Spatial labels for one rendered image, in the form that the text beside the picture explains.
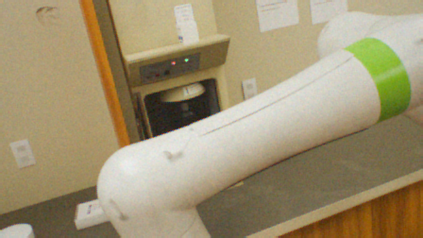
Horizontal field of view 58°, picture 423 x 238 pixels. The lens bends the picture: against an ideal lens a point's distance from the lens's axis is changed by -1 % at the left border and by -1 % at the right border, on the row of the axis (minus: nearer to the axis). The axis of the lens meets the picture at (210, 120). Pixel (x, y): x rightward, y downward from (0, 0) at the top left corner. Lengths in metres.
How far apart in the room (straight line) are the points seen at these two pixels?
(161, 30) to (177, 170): 0.85
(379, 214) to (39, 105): 1.37
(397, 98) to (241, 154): 0.21
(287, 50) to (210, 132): 1.49
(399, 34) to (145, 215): 0.39
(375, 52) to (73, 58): 1.32
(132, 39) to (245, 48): 0.72
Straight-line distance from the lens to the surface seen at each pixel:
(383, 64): 0.52
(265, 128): 0.46
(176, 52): 1.15
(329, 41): 0.71
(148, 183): 0.44
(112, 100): 1.16
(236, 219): 1.29
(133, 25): 1.24
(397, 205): 1.56
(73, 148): 1.75
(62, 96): 1.69
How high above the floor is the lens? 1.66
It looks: 19 degrees down
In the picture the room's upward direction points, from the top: 11 degrees counter-clockwise
